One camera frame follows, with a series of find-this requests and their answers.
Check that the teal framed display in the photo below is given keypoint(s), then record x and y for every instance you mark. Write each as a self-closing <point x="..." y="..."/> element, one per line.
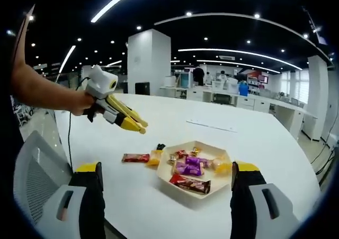
<point x="186" y="78"/>

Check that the blue storage bin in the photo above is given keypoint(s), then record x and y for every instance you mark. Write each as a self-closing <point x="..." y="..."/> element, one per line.
<point x="243" y="88"/>

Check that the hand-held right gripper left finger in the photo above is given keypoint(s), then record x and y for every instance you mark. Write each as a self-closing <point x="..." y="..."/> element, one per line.
<point x="90" y="196"/>

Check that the yellow clear food packet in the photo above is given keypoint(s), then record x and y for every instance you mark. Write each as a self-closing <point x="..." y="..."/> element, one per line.
<point x="221" y="166"/>
<point x="155" y="158"/>

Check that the person's left hand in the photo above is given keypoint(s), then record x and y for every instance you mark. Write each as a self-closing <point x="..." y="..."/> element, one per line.
<point x="82" y="104"/>

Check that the white office workbench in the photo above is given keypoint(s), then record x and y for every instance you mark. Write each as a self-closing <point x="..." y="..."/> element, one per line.
<point x="262" y="104"/>

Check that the group of ceiling spot lights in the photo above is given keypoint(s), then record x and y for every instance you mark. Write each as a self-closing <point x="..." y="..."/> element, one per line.
<point x="188" y="13"/>

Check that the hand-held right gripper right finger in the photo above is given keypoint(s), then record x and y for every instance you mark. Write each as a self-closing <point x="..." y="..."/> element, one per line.
<point x="243" y="202"/>

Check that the small black object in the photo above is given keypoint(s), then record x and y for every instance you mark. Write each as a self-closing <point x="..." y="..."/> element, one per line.
<point x="160" y="146"/>

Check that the ceiling light strips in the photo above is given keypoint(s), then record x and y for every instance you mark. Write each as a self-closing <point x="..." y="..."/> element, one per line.
<point x="116" y="1"/>

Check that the red long food bar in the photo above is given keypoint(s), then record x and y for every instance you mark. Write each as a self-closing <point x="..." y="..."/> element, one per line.
<point x="135" y="158"/>
<point x="190" y="184"/>

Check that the black box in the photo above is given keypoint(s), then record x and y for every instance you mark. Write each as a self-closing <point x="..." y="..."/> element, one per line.
<point x="142" y="88"/>

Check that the white mesh office chair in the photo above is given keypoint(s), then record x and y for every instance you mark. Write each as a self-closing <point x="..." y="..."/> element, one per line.
<point x="34" y="164"/>

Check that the small gold candy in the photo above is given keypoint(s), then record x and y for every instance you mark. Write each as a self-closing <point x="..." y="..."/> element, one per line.
<point x="172" y="159"/>
<point x="196" y="151"/>

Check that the white square pillar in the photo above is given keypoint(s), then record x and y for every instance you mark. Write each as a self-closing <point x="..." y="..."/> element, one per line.
<point x="149" y="61"/>
<point x="317" y="96"/>

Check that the cream hexagonal container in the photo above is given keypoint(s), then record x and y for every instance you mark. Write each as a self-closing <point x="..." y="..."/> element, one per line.
<point x="161" y="170"/>

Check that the red wall display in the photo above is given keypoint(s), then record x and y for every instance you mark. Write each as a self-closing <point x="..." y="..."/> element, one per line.
<point x="258" y="78"/>

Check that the small red candy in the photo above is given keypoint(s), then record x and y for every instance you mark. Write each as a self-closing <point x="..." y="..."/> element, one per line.
<point x="180" y="153"/>

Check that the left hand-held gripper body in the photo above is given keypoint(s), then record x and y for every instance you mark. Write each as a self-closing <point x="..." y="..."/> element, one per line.
<point x="102" y="84"/>

